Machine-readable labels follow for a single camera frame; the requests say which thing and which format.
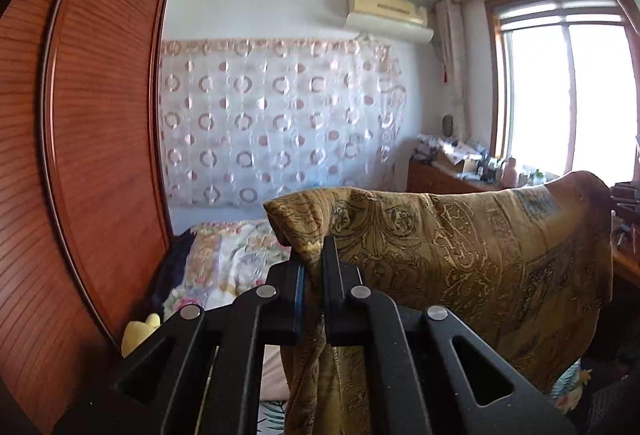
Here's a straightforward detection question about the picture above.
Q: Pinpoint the circle patterned sheer curtain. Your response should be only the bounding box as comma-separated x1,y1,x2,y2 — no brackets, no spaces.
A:
159,38,407,209

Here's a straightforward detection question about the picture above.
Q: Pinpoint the open cardboard box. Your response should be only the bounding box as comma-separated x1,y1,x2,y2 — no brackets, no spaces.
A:
435,142,484,176

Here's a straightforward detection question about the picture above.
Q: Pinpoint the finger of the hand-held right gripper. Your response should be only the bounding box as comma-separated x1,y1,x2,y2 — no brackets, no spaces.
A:
610,182,640,222

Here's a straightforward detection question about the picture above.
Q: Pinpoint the floral quilt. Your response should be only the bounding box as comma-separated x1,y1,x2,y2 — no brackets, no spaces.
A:
162,216,294,317

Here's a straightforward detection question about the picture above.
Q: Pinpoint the wooden slatted wardrobe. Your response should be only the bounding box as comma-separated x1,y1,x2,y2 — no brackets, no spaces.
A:
0,0,174,435

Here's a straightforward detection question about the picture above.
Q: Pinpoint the wooden framed window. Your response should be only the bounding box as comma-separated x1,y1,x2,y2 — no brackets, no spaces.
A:
483,0,640,176

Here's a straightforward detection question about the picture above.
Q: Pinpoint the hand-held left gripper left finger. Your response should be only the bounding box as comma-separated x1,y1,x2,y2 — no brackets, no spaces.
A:
52,261,307,435

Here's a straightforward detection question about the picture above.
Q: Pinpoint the golden patterned garment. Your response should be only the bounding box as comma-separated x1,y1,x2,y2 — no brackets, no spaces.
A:
263,171,616,435

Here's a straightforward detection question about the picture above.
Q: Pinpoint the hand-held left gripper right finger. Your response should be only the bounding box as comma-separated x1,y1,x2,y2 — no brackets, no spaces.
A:
321,235,577,435

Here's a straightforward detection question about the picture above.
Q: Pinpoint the tied back window curtain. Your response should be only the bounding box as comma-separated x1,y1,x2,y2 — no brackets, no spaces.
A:
433,0,472,152

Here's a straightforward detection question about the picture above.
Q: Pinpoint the pink bottle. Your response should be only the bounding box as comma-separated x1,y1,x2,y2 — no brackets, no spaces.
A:
501,157,519,188

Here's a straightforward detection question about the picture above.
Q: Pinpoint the wall air conditioner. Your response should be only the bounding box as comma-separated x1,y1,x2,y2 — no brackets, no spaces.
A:
345,0,435,47

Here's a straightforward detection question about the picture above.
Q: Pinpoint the dark blue blanket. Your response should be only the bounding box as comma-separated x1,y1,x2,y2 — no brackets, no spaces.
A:
151,231,197,317

